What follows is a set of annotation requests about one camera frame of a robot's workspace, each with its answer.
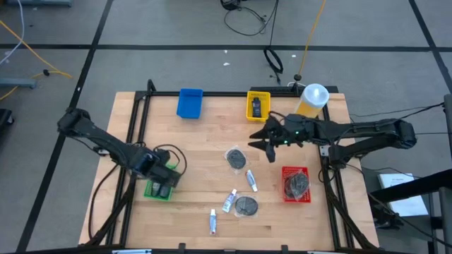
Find grey metal floor foot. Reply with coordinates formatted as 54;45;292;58
0;78;38;90

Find green plastic basket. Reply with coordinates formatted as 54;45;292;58
143;164;177;202

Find black slanted beam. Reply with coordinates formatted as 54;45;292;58
367;168;452;204

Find thin black floor cable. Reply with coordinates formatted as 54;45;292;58
352;102;446;124

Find yellow wipes canister white lid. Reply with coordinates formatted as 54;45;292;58
295;83;330;119

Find white floor cable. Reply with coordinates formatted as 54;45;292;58
0;0;25;66

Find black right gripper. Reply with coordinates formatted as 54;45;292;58
248;114;298;164

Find white paper box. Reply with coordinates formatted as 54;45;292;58
377;172;430;218

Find blue plastic basket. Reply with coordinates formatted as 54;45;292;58
176;87;204;120

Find black looping floor cable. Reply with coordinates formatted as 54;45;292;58
222;5;280;37

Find thin black hanging cable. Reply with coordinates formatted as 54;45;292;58
268;0;280;47

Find long yellow cable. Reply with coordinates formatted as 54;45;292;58
298;0;328;77

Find black metal table frame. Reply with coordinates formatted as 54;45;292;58
83;78;381;252

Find yellow plastic basket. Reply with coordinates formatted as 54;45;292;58
246;90;272;123

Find black floor device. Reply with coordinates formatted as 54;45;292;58
220;0;242;11

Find yellow floor cable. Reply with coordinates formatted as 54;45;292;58
0;20;73;102

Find red plastic basket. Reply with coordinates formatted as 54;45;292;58
281;166;312;204

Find small white toothpaste tube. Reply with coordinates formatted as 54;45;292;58
221;188;238;214
245;169;258;193
208;208;218;236

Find coiled black cable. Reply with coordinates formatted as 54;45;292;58
263;47;285;85

